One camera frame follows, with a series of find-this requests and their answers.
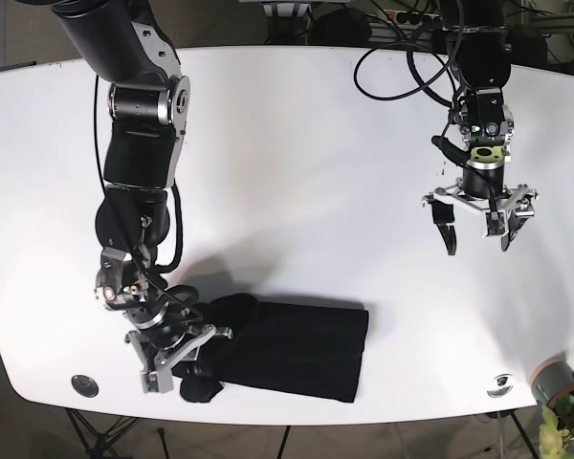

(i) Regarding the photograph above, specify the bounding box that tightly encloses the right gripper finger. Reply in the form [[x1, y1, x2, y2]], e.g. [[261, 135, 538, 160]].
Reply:
[[185, 361, 214, 379]]

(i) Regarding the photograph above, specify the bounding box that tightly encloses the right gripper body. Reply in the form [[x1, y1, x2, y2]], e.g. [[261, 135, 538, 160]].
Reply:
[[124, 323, 233, 378]]

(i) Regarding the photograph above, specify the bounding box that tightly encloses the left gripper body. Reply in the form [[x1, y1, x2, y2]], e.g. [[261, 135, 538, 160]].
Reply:
[[422, 162, 538, 225]]

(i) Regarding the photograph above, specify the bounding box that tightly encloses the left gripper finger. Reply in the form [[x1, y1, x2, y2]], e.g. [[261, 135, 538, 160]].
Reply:
[[500, 212, 529, 251], [431, 200, 457, 256]]

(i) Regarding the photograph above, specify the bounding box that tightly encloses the black T-shirt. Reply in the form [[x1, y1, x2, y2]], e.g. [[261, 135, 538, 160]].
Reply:
[[172, 293, 369, 404]]

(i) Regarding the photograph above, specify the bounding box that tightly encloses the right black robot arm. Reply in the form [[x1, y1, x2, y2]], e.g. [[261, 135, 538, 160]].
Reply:
[[50, 1, 232, 393]]

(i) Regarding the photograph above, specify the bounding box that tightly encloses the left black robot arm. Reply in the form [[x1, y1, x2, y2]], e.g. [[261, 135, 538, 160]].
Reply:
[[395, 1, 539, 255]]

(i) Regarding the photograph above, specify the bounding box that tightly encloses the left silver table grommet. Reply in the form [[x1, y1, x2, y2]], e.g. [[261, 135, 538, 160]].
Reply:
[[71, 374, 99, 398]]

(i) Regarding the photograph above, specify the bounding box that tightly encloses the silver table grommet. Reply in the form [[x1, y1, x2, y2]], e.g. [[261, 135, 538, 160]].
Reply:
[[486, 373, 515, 399], [71, 374, 99, 398]]

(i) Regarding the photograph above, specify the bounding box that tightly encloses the grey plant pot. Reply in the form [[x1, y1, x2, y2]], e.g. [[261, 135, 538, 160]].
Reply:
[[528, 357, 574, 408]]

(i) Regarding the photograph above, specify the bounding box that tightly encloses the right silver table grommet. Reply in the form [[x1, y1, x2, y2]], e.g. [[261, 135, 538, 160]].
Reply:
[[486, 373, 515, 399]]

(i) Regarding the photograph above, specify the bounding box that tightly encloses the green potted plant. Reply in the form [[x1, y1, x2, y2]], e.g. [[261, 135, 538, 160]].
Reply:
[[539, 394, 574, 459]]

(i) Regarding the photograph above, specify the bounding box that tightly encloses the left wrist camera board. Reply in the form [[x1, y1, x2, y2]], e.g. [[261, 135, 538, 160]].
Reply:
[[483, 210, 508, 237]]

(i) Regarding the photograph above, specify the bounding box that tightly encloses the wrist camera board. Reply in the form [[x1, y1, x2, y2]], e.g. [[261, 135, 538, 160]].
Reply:
[[483, 210, 508, 237], [141, 367, 174, 394]]

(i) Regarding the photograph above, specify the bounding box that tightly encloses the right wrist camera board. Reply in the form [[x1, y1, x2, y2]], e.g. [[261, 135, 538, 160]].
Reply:
[[141, 367, 174, 394]]

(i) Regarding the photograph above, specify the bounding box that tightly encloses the black table leg frame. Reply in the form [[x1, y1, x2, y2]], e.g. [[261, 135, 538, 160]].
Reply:
[[65, 408, 142, 459]]

